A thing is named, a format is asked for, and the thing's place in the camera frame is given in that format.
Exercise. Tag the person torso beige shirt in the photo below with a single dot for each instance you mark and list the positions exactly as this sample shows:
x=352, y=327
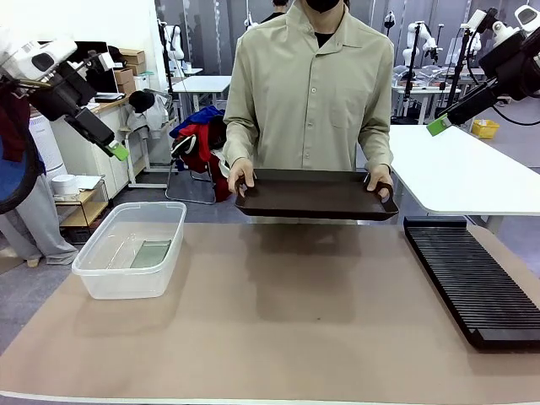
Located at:
x=312, y=97

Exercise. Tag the person's left hand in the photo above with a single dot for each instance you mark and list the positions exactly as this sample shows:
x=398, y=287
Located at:
x=379, y=177

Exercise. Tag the yellow plastic bin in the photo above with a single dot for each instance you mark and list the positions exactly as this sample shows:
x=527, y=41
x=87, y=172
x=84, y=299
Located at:
x=485, y=129

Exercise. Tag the white air purifier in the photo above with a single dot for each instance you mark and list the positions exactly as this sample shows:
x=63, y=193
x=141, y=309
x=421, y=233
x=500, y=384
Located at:
x=50, y=147

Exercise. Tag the person's left forearm beige sleeve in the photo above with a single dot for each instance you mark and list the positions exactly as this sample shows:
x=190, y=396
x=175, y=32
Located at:
x=376, y=147

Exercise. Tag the large white table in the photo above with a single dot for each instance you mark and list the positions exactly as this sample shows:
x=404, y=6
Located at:
x=455, y=169

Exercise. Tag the white background table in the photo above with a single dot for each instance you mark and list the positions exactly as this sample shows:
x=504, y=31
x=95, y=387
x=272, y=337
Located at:
x=422, y=90
x=198, y=86

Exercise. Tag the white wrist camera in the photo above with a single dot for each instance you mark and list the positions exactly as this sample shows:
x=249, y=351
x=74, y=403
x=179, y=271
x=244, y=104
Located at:
x=106, y=61
x=474, y=19

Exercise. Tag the black stand with white lamp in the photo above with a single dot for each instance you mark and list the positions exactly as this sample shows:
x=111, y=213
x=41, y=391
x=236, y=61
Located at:
x=389, y=21

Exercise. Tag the grey white garment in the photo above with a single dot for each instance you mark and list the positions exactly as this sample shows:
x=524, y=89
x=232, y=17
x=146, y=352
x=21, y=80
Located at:
x=162, y=114

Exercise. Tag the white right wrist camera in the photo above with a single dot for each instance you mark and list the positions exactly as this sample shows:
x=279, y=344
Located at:
x=474, y=19

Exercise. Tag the person's right hand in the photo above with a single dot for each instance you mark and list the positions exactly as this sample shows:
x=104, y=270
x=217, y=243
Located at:
x=241, y=174

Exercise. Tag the bystander in black shirt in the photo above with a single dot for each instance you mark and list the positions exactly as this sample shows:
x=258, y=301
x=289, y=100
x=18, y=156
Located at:
x=272, y=17

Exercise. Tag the bystander in maroon top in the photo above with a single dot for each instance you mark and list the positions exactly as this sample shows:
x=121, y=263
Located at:
x=46, y=228

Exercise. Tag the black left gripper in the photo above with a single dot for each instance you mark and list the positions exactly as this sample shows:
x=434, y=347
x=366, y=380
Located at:
x=63, y=93

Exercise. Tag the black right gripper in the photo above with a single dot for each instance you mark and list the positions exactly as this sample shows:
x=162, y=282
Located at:
x=514, y=67

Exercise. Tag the black face mask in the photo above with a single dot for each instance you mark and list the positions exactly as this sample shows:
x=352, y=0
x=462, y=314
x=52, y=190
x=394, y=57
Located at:
x=324, y=4

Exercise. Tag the dark brown serving tray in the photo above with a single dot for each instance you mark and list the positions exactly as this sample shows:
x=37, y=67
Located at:
x=312, y=198

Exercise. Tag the black camera stand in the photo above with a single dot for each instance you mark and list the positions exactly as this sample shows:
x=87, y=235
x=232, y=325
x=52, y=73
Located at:
x=408, y=80

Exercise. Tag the red and blue clothes pile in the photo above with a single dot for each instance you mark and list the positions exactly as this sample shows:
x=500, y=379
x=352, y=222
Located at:
x=198, y=126

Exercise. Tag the black slotted PCB rack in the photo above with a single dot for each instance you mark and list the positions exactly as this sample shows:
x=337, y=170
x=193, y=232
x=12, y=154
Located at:
x=464, y=274

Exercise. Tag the small white cylinder device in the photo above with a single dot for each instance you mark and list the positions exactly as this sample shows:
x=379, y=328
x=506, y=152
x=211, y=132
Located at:
x=63, y=185

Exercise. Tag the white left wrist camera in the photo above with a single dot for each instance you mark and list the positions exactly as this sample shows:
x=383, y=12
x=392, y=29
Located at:
x=106, y=61

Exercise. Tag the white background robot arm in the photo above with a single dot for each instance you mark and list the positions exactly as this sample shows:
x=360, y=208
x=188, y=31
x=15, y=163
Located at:
x=475, y=42
x=177, y=42
x=428, y=40

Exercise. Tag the black tripod pole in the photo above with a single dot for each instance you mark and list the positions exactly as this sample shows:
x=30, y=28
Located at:
x=460, y=71

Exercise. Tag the wood-topped white desk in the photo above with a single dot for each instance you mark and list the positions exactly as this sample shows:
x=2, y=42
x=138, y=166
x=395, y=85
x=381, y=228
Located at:
x=97, y=169

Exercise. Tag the black computer monitor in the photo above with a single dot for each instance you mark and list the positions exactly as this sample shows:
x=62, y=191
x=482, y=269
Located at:
x=107, y=82

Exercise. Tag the brown table mat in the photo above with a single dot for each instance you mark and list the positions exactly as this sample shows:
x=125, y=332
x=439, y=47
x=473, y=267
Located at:
x=270, y=337

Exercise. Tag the cardboard box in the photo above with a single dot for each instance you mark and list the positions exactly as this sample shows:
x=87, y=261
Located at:
x=127, y=88
x=133, y=57
x=124, y=76

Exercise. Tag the person's right forearm beige sleeve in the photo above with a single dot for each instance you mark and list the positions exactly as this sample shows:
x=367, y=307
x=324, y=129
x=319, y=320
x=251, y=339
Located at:
x=241, y=143

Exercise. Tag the clear plastic storage box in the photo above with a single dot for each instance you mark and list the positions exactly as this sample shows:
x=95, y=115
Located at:
x=126, y=287

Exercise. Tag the black cap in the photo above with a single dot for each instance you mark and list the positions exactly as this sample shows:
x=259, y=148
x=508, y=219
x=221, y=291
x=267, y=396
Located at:
x=141, y=101

